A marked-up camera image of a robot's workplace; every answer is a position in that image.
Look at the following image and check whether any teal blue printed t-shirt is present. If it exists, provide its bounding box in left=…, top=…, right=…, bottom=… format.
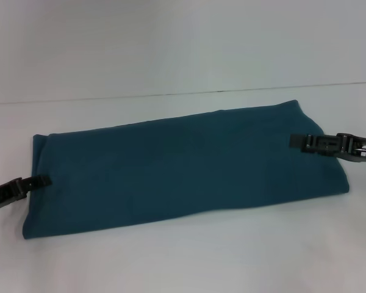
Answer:
left=21, top=99, right=351, bottom=242

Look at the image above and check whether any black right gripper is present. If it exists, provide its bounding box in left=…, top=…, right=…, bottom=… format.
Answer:
left=289, top=132, right=366, bottom=164

